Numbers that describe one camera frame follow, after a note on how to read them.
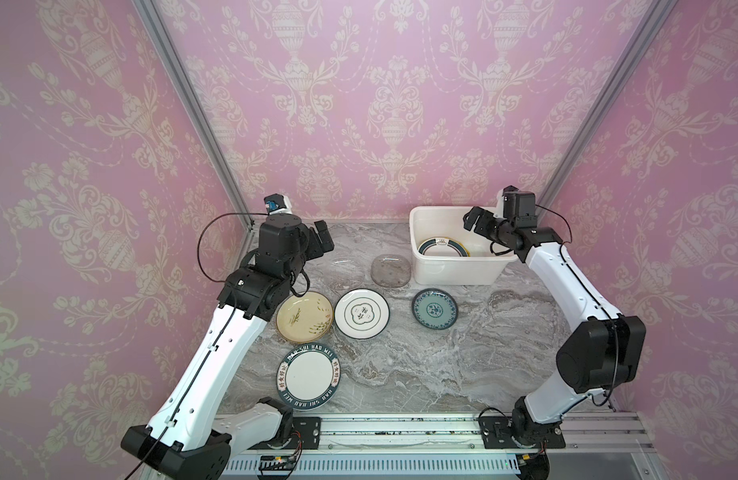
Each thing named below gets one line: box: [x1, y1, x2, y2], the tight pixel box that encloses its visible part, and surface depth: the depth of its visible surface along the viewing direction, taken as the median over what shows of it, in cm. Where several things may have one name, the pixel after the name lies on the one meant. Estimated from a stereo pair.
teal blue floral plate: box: [412, 287, 459, 331], surface depth 98 cm
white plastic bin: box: [409, 206, 519, 285], surface depth 105 cm
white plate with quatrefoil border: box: [334, 288, 391, 340], surface depth 96 cm
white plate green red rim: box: [418, 237, 471, 257], surface depth 111 cm
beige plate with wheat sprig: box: [276, 291, 334, 343], surface depth 95 cm
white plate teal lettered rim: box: [276, 342, 342, 411], surface depth 85 cm
